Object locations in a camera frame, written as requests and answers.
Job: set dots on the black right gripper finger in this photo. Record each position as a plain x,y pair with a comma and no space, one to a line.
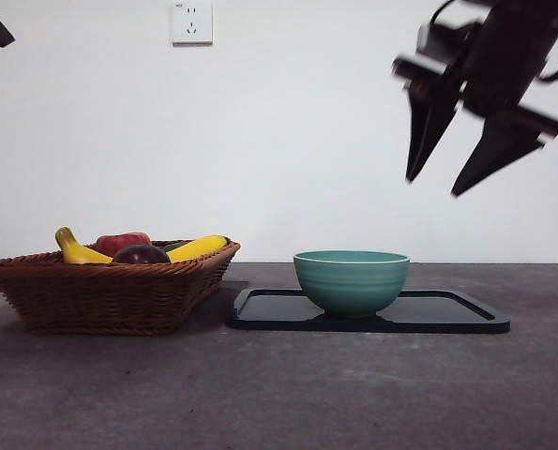
431,122
499,150

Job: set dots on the teal bowl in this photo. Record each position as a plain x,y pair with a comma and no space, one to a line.
351,286

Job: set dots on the dark red plum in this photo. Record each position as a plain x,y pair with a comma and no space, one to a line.
140,255

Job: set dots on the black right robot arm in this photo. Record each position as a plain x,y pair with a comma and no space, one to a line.
508,56

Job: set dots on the dark rectangular tray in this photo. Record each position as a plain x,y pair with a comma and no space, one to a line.
447,315

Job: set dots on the yellow banana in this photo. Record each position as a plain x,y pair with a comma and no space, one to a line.
77,253

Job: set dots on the red peach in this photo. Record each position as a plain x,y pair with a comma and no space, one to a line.
119,241

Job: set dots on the green vegetable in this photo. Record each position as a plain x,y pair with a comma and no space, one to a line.
175,245

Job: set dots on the brown wicker basket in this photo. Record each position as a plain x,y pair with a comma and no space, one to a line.
95,300

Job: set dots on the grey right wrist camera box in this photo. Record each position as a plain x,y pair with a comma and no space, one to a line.
440,42

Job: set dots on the white wall socket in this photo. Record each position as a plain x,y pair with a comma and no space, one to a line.
191,23

